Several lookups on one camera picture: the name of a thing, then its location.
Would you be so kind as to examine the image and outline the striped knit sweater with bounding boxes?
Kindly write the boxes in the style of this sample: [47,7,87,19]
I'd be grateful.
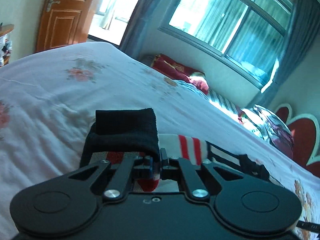
[80,108,280,185]

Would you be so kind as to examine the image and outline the wooden desk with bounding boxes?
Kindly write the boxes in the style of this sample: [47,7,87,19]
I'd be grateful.
[0,23,14,67]

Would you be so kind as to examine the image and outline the red heart-shaped headboard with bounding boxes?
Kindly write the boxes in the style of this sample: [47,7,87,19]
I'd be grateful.
[276,103,319,177]

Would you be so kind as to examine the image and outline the pile of colourful bedding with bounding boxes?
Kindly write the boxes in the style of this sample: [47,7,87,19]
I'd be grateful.
[239,105,294,159]

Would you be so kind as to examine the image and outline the window with grey frame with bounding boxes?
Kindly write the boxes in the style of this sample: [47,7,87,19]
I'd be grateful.
[160,0,292,90]

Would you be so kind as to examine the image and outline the striped mattress cover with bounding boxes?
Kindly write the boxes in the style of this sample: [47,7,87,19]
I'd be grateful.
[208,90,241,118]

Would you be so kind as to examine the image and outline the brown wooden door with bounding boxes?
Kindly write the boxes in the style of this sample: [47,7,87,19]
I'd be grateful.
[35,0,99,53]

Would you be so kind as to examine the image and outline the blue-grey left curtain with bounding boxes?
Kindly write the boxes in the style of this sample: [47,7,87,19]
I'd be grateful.
[119,0,188,61]

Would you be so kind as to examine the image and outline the red folded blanket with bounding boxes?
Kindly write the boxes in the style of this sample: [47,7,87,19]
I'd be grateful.
[151,54,209,95]

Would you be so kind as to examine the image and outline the blue-grey curtain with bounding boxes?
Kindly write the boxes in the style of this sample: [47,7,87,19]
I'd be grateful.
[119,0,188,61]
[247,0,319,108]

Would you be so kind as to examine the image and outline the white floral bed sheet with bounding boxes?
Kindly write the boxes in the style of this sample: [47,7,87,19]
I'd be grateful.
[1,42,319,239]

